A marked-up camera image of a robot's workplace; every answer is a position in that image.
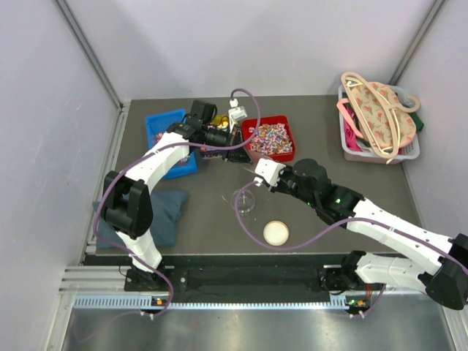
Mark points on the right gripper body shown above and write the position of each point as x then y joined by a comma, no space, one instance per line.
287,183

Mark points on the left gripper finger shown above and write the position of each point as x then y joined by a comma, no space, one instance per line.
236,136
238,156

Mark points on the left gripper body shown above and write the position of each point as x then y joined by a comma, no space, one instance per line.
217,137

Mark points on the clear plastic scoop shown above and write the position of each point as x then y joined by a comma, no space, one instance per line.
248,167

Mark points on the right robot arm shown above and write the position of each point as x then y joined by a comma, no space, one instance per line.
431,263

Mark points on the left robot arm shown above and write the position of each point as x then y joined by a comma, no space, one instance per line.
126,204

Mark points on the red tray of swirl lollipops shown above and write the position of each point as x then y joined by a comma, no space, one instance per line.
274,139

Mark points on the clear glass jar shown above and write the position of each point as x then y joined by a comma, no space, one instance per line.
243,201

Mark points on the round cream jar lid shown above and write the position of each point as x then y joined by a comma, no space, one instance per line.
276,233

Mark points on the folded dark blue cloth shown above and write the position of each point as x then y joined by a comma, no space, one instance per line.
167,207

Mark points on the white basket of clothes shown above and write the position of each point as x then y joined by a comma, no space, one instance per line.
358,150

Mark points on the beige clothes hanger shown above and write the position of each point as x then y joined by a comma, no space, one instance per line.
379,115

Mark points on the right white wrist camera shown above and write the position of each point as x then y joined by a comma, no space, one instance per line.
268,171

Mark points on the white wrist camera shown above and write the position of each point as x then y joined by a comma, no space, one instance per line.
236,114
268,171

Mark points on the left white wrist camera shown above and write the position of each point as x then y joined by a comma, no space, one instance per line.
236,114

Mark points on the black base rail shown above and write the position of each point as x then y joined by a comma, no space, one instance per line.
247,278

